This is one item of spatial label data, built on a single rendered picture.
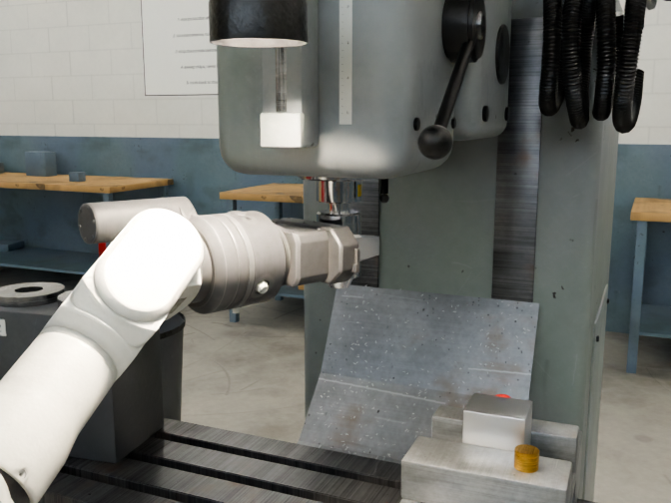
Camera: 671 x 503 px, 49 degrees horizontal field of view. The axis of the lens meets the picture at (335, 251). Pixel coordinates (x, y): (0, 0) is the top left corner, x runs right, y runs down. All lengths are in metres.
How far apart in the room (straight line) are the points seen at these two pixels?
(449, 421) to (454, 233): 0.39
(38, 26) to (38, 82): 0.46
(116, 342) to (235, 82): 0.28
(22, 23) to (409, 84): 6.50
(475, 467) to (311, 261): 0.24
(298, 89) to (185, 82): 5.34
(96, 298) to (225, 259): 0.13
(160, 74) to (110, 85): 0.51
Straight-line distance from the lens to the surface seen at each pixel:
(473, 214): 1.11
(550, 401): 1.15
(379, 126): 0.65
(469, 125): 0.83
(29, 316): 0.99
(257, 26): 0.53
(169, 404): 2.75
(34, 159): 6.56
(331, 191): 0.74
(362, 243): 0.75
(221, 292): 0.64
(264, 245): 0.65
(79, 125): 6.65
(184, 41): 5.99
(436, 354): 1.12
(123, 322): 0.55
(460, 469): 0.71
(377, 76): 0.65
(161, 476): 0.95
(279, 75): 0.65
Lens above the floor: 1.37
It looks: 10 degrees down
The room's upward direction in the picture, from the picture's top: straight up
